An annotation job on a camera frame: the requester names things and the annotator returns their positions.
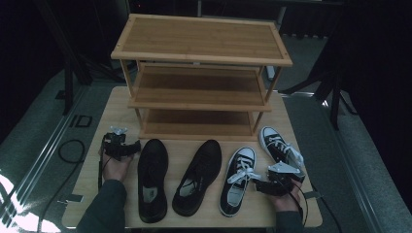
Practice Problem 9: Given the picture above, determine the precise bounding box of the dark tape strip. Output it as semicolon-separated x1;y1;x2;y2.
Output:
57;193;85;205
303;190;324;200

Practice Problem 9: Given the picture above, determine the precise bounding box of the black white canvas sneaker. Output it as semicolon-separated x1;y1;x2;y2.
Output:
257;125;306;183
219;146;261;217

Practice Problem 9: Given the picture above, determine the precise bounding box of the black looped floor cable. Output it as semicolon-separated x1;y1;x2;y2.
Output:
36;139;86;233

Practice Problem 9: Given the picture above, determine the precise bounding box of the left hand-held gripper cable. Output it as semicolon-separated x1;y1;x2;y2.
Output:
97;135;109;192

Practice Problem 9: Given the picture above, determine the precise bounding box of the person's right hand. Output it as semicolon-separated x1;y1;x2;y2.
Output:
270;181;304;214

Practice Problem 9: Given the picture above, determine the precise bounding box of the thin black floor cable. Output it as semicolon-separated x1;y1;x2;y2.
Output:
310;183;344;233

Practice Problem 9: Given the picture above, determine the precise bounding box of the person's left hand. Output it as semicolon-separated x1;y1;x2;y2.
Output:
101;151;134;183

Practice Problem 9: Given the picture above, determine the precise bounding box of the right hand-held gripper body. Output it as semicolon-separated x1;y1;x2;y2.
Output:
267;161;306;197

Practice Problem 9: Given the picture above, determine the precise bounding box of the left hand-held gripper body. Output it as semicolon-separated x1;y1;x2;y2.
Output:
102;125;131;161

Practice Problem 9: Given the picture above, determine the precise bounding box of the metal floor rail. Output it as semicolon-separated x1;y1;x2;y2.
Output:
281;91;385;233
0;86;90;227

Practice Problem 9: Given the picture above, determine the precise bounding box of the black tripod stand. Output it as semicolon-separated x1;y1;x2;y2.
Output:
280;42;358;131

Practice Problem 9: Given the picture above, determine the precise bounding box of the black leather shoe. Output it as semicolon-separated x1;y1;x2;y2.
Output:
137;139;169;224
171;139;223;217

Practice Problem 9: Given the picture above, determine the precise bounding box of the hand-held gripper cable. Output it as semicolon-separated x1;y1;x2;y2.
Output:
97;135;109;192
291;181;309;227

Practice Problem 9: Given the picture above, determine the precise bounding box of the black metal stand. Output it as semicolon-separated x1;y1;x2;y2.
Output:
35;0;98;117

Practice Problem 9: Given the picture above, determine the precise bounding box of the wooden three-tier shoe rack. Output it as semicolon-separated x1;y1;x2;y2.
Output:
110;13;293;143

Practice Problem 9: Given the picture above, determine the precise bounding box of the right hand-held gripper cable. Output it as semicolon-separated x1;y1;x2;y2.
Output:
291;181;309;227

